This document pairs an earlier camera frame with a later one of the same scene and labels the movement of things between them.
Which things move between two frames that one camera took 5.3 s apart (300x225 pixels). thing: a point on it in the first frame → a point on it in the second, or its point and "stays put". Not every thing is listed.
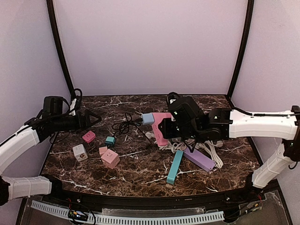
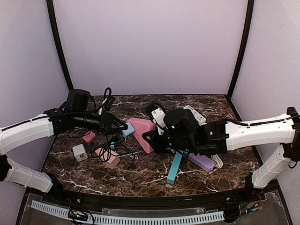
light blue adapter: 147,118 → 130,130
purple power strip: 199,159 stays put
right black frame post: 250,10 stays put
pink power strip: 158,117 → 141,126
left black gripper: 82,120 → 106,121
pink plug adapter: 89,137 stays put
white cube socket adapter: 80,153 stays put
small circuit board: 78,215 stays put
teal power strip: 173,172 stays put
